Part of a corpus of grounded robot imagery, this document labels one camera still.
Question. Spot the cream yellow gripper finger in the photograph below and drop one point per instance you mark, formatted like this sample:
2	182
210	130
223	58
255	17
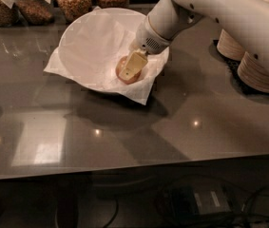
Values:
133	65

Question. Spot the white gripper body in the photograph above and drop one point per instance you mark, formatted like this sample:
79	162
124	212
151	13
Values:
148	38

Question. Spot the golden brown apple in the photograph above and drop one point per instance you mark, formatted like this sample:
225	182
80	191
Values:
118	69

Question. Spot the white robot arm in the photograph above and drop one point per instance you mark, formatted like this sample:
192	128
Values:
247	21

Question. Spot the white bowl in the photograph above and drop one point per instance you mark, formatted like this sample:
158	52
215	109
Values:
89	48

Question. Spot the white paper napkin liner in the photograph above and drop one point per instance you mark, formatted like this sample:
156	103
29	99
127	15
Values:
99	45

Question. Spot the back stack of paper bowls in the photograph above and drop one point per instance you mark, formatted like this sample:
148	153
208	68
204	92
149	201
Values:
228	47

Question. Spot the stack of paper bowls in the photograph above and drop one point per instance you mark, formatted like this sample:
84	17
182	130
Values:
253	74
228	47

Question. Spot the black rubber mat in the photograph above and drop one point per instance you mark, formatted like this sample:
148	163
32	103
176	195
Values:
233	67

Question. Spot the glass jar of light cereal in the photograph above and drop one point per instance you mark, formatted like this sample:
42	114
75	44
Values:
73	9

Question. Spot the front stack of paper bowls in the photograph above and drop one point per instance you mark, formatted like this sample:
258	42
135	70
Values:
253	74

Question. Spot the glass jar of dark granola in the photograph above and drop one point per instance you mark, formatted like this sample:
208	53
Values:
36	12

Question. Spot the black power supply box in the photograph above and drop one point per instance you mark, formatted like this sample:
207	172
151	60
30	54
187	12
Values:
193	202

